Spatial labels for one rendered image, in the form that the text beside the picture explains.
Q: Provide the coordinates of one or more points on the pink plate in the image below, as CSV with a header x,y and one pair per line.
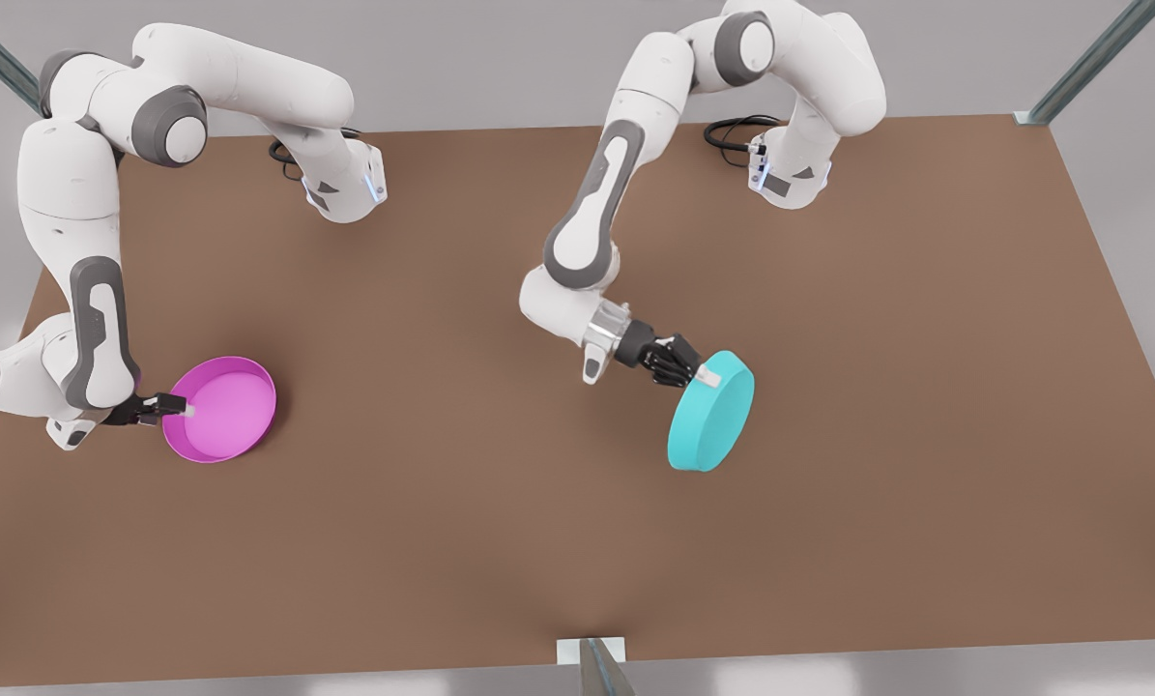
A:
x,y
224,411

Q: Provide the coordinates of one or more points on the blue plate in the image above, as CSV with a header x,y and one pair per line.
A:
x,y
712,416

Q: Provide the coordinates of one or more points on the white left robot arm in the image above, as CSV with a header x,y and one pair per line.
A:
x,y
625,145

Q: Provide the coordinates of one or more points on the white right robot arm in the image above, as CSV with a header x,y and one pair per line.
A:
x,y
65,193

